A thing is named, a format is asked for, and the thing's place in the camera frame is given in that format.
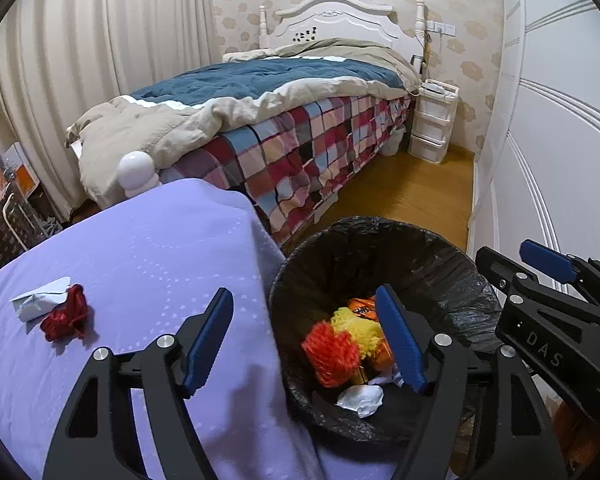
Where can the purple tablecloth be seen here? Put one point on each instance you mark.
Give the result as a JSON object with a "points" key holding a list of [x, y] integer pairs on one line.
{"points": [[145, 250]]}

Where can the plain orange wrapper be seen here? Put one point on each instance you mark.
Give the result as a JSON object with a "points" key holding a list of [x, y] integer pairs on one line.
{"points": [[386, 355]]}

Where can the orange printed snack wrapper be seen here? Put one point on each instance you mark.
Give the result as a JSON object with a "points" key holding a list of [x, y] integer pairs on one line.
{"points": [[362, 307]]}

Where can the plaid bed sheet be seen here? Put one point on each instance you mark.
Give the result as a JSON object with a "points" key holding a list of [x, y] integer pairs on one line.
{"points": [[290, 155]]}

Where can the white wardrobe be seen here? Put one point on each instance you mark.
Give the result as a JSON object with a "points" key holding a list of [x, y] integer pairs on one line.
{"points": [[555, 135]]}

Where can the white paper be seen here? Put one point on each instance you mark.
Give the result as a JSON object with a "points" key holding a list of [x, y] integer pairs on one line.
{"points": [[360, 399]]}

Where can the silver white wrapper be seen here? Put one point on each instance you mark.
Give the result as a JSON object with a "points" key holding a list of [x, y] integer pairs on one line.
{"points": [[382, 377]]}

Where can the orange and white cardboard boxes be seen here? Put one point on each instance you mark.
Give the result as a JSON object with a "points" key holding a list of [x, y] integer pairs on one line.
{"points": [[5, 175]]}

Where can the orange mesh pompom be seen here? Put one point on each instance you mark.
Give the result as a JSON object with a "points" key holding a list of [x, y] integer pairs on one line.
{"points": [[330, 352]]}

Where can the white metal rack frame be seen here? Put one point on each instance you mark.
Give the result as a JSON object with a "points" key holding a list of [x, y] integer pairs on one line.
{"points": [[16, 220]]}

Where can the cream curtain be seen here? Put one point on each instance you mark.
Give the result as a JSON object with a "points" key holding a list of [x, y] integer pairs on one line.
{"points": [[105, 35]]}

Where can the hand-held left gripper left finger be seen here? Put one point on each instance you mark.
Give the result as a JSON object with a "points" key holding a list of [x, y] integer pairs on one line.
{"points": [[207, 345]]}

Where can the yellow mesh pompom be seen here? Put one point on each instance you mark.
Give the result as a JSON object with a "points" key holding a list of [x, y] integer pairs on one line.
{"points": [[360, 332]]}

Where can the white paper wrapper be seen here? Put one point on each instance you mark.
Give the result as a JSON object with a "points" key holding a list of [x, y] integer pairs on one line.
{"points": [[37, 302]]}

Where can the rack with orange boxes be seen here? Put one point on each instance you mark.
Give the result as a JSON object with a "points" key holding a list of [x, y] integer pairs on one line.
{"points": [[0, 240]]}

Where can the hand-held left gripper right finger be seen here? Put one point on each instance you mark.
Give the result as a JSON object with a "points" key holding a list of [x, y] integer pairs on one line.
{"points": [[400, 340]]}

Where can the white wooden bed frame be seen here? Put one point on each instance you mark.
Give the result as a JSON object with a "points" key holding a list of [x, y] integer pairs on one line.
{"points": [[330, 15]]}

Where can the white small bucket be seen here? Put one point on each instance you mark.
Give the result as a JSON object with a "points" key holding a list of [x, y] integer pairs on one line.
{"points": [[392, 142]]}

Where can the white small device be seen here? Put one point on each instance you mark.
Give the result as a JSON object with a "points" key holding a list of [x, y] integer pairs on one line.
{"points": [[437, 87]]}

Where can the round bin with black bag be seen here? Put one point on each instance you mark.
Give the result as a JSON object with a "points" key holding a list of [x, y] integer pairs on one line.
{"points": [[380, 255]]}

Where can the white wall socket panel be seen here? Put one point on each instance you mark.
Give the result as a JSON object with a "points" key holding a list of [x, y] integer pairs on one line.
{"points": [[441, 28]]}

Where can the blue and beige quilt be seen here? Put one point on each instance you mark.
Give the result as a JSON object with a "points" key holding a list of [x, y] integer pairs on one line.
{"points": [[255, 75]]}

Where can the white plastic drawer unit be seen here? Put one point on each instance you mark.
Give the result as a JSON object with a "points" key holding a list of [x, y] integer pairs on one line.
{"points": [[430, 125]]}

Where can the dark red net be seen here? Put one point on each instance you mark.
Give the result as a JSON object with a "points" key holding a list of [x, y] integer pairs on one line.
{"points": [[65, 317]]}

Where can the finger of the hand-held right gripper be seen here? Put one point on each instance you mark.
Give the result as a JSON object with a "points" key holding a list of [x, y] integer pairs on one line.
{"points": [[510, 275], [545, 260]]}

